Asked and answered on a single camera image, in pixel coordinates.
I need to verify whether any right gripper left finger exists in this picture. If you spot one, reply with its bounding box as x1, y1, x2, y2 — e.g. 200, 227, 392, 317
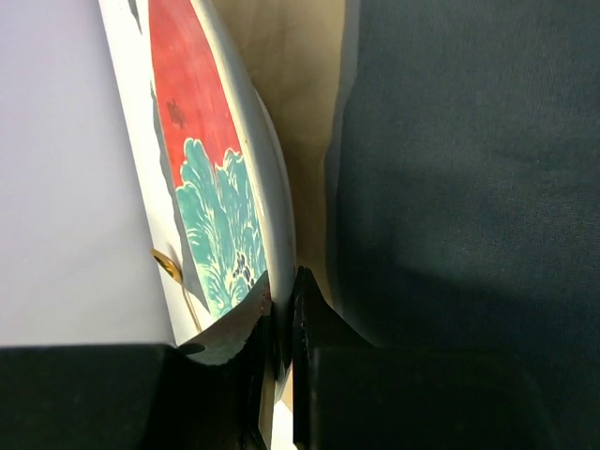
1, 277, 273, 449

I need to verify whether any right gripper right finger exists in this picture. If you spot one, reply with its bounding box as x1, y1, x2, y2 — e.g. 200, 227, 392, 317
292, 268, 599, 449

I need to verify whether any gold spoon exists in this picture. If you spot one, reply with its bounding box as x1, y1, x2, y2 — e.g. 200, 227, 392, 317
151, 248, 202, 333

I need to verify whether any red and teal plate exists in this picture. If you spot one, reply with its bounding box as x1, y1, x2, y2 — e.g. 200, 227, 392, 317
100, 1, 296, 344

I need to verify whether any striped cloth placemat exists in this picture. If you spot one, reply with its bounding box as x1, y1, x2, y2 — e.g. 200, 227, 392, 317
217, 0, 600, 351

